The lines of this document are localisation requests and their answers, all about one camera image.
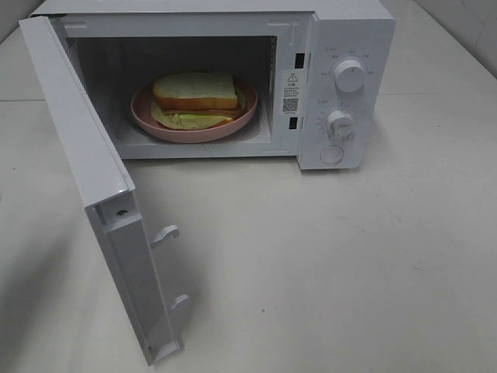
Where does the white round door button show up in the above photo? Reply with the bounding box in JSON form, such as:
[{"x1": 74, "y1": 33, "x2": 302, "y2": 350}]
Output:
[{"x1": 320, "y1": 145, "x2": 344, "y2": 165}]

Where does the sandwich with lettuce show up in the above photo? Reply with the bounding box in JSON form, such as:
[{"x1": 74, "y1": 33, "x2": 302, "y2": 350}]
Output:
[{"x1": 151, "y1": 71, "x2": 246, "y2": 131}]

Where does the pink round plate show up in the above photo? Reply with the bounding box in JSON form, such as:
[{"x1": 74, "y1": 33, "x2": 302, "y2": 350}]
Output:
[{"x1": 130, "y1": 78, "x2": 258, "y2": 144}]

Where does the white microwave door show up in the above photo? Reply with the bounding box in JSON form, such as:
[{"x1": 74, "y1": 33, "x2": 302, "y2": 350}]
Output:
[{"x1": 19, "y1": 16, "x2": 189, "y2": 365}]

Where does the white lower timer knob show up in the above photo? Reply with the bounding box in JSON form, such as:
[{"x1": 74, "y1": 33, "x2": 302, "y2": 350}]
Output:
[{"x1": 326, "y1": 110, "x2": 354, "y2": 138}]

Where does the white warning label sticker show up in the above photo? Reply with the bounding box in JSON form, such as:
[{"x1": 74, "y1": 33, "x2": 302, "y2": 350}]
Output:
[{"x1": 280, "y1": 69, "x2": 306, "y2": 116}]

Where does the white microwave oven body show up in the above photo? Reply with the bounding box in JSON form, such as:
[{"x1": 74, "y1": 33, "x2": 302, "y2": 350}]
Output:
[{"x1": 29, "y1": 1, "x2": 395, "y2": 169}]

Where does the white upper power knob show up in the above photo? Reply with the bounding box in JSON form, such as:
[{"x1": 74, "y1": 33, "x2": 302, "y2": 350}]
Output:
[{"x1": 333, "y1": 57, "x2": 366, "y2": 93}]

